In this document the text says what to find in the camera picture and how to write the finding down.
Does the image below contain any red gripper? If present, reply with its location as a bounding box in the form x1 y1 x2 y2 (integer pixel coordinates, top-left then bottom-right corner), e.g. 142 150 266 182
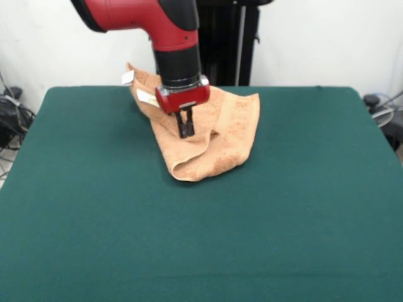
154 82 211 140

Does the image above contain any dark green table cloth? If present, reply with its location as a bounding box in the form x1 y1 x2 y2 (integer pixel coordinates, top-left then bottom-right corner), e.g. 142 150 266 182
0 86 403 302

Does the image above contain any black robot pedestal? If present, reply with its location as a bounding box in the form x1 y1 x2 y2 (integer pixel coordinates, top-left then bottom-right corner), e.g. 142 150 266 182
196 0 275 87

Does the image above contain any black cable tangle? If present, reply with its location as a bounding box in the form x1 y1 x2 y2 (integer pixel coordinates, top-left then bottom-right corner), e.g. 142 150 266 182
0 92 37 152
370 92 403 149

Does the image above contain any tan terry towel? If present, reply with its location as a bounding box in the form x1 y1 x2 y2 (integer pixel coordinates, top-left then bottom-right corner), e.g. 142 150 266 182
121 62 261 182

